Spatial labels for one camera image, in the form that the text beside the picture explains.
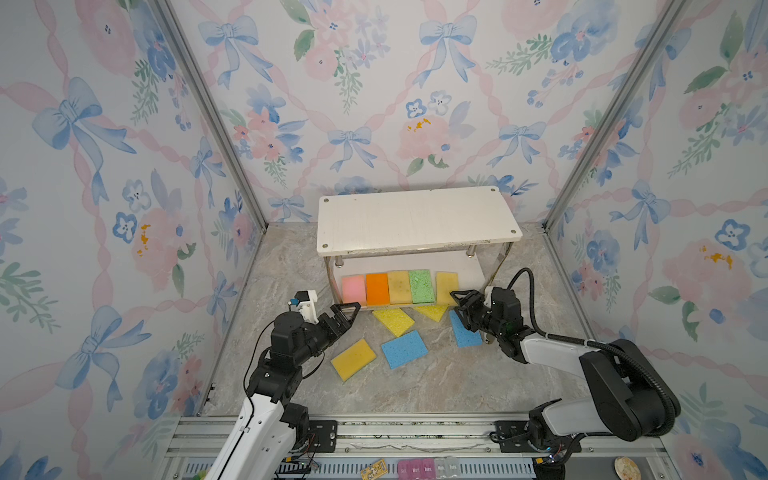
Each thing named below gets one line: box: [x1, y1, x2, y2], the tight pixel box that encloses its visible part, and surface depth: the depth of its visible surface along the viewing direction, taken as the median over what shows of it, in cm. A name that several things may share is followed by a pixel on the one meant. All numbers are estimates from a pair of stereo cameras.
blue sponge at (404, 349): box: [381, 330, 429, 370], surface depth 89 cm
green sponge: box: [408, 269, 435, 304], surface depth 94 cm
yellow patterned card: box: [360, 459, 388, 480], surface depth 70 cm
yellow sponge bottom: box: [387, 271, 412, 305], surface depth 94 cm
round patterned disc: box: [614, 456, 641, 480], surface depth 71 cm
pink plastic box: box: [398, 458, 436, 480], surface depth 70 cm
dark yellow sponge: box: [435, 272, 459, 305], surface depth 95 cm
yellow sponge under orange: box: [330, 338, 377, 382], surface depth 87 cm
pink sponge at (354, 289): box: [342, 275, 367, 307], surface depth 92 cm
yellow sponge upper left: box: [372, 308, 415, 337], surface depth 95 cm
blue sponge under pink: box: [449, 310, 483, 348], surface depth 91 cm
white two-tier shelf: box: [316, 186, 523, 305], surface depth 77 cm
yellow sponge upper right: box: [414, 305, 448, 323], surface depth 97 cm
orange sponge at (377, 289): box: [365, 273, 390, 306], surface depth 94 cm
